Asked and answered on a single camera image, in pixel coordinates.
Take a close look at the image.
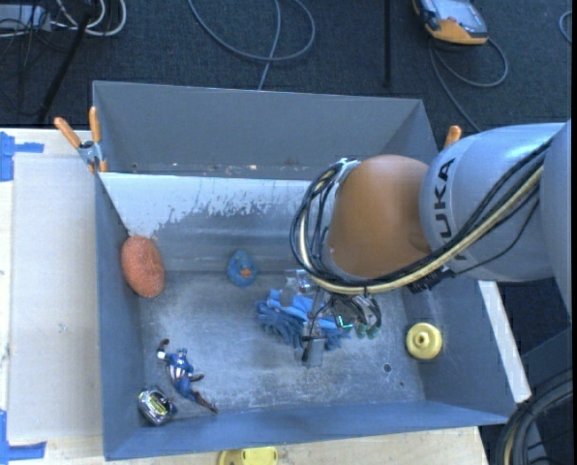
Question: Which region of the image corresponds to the blue ball with orange mark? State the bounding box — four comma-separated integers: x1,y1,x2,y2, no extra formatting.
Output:
226,250,259,289

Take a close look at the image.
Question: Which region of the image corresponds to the blue cloth glove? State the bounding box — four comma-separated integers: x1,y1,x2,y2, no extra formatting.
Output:
255,288,352,353

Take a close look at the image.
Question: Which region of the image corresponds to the pale flat board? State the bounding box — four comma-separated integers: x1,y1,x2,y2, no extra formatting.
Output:
6,154,106,448

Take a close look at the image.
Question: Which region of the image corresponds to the chrome and yellow tape measure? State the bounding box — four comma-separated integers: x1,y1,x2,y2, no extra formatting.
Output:
137,386,178,427

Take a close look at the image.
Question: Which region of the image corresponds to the blue toy action figure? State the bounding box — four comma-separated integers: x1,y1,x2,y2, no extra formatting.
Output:
155,337,220,416

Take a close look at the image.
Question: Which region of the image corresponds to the grey metal bin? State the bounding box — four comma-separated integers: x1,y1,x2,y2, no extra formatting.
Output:
90,79,532,462

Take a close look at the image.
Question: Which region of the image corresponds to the yellow round disc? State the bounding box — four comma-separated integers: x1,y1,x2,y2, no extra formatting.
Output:
216,446,280,465
405,322,444,361

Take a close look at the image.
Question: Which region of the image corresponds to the orange round scouring pad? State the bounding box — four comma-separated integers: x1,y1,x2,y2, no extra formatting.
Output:
120,234,167,299

